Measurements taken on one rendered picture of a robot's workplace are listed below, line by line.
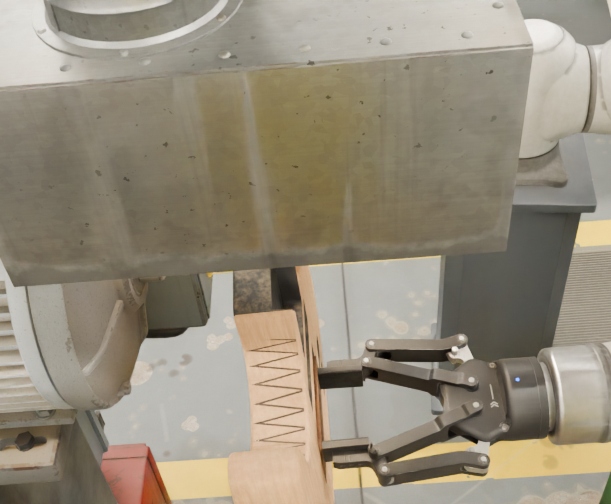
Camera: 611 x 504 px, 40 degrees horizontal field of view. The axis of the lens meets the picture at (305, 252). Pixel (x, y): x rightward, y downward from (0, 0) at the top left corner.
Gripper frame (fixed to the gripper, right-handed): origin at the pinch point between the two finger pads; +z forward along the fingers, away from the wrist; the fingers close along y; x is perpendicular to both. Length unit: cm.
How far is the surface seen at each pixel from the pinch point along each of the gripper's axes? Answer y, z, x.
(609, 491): 28, -54, -100
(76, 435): 11.1, 31.8, -22.8
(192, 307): 23.8, 16.3, -15.4
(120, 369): -0.2, 16.2, 11.3
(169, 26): -0.4, 4.7, 45.0
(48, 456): -4.0, 24.2, 3.9
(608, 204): 125, -84, -126
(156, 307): 23.9, 20.8, -14.9
